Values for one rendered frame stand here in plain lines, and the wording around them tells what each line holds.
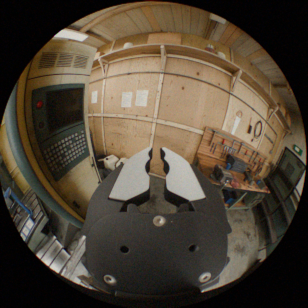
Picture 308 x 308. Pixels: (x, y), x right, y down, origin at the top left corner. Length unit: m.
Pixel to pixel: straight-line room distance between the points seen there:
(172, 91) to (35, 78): 1.62
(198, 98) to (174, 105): 0.43
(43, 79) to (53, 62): 0.15
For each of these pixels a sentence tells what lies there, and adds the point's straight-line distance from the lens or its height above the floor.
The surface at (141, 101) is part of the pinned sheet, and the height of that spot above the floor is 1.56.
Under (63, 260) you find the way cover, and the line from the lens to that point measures 1.09.
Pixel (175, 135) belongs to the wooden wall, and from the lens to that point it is 1.59.
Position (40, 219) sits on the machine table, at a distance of 1.06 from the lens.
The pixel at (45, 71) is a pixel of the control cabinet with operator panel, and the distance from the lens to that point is 0.83.
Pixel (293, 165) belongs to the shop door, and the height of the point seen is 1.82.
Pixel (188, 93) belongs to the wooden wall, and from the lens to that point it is 1.56.
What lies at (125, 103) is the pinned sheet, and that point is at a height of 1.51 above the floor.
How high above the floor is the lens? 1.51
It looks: 32 degrees down
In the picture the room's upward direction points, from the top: 9 degrees clockwise
